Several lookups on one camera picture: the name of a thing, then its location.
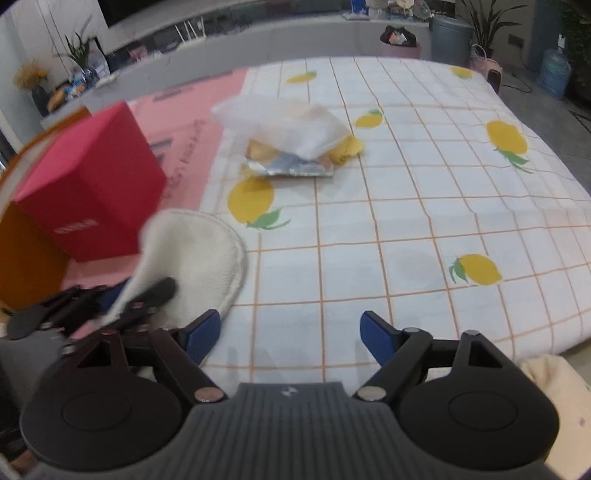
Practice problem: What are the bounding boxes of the cream fleece pad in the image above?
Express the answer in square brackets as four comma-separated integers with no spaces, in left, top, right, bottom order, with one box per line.
[101,209,249,328]

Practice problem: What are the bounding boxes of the white foam net sleeve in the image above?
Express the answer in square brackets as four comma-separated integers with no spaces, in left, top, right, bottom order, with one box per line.
[211,96,349,161]

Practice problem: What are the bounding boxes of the red cube box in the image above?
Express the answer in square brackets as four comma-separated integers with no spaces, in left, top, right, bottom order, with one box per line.
[14,102,167,262]

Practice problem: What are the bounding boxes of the lemon pattern tablecloth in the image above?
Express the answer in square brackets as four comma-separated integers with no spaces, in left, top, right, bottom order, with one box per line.
[200,57,590,382]

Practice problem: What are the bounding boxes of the yellow silver snack bag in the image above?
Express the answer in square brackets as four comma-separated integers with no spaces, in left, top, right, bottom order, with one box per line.
[239,135,366,179]

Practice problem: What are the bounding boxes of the dried yellow flowers in vase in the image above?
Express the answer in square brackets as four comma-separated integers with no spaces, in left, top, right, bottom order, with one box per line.
[13,61,49,118]

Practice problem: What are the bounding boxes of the green potted plant on console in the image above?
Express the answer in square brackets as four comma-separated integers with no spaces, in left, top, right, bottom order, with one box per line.
[53,15,111,88]

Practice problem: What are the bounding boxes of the grey marble tv console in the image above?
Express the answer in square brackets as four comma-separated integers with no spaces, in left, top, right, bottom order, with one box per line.
[41,15,432,130]

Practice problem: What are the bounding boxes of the small pink heater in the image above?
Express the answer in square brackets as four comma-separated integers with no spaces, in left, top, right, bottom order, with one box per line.
[470,44,503,93]

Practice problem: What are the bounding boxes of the pink waste bin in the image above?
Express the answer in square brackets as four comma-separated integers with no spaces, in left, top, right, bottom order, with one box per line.
[380,25,422,59]

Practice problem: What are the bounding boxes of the grey round trash can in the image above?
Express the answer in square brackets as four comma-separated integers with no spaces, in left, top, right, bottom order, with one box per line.
[430,16,474,67]

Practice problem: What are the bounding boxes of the blue water jug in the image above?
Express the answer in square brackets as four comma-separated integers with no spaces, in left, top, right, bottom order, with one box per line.
[538,34,572,99]

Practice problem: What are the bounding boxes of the tall floor plant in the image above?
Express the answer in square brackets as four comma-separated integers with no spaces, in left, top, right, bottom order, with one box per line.
[461,1,526,57]

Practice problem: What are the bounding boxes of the plush toys pile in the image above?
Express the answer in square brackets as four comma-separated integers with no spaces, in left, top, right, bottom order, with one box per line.
[349,0,449,21]

